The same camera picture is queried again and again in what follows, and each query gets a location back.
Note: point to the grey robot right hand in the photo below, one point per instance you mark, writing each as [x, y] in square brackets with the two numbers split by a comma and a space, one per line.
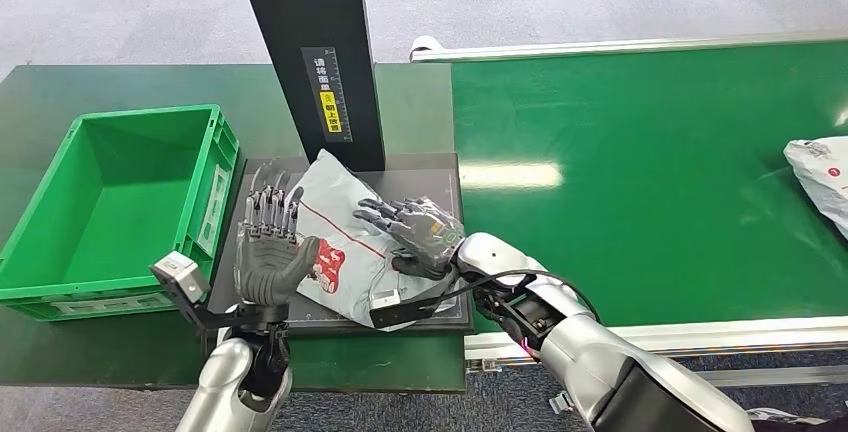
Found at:
[424, 233]

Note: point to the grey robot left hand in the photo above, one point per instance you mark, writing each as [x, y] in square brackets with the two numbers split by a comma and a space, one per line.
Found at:
[265, 270]

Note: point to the grey red-print mailer package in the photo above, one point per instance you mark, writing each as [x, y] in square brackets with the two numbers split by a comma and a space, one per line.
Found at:
[344, 217]
[825, 177]

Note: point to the black weighing scale platform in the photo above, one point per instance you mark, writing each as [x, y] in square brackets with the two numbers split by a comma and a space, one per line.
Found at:
[424, 180]

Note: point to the green plastic crate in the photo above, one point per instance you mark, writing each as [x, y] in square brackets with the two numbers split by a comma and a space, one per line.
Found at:
[126, 217]

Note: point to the black yellow column label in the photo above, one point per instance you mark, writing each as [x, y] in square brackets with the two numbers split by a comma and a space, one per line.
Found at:
[328, 94]

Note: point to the green conveyor belt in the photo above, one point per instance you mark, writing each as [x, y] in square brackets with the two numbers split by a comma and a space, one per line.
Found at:
[629, 151]

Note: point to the black scale column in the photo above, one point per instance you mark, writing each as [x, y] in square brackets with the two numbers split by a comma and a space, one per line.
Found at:
[298, 18]

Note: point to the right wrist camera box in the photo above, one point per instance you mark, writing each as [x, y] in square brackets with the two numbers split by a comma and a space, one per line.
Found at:
[397, 310]

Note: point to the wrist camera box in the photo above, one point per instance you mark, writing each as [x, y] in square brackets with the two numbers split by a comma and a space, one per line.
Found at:
[397, 310]
[182, 276]

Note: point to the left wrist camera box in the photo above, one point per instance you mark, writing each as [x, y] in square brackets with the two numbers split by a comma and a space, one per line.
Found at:
[182, 276]

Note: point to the metal conveyor bracket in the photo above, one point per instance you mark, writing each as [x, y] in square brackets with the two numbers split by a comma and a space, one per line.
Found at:
[562, 404]

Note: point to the aluminium conveyor frame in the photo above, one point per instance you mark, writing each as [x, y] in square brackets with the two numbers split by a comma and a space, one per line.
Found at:
[729, 336]

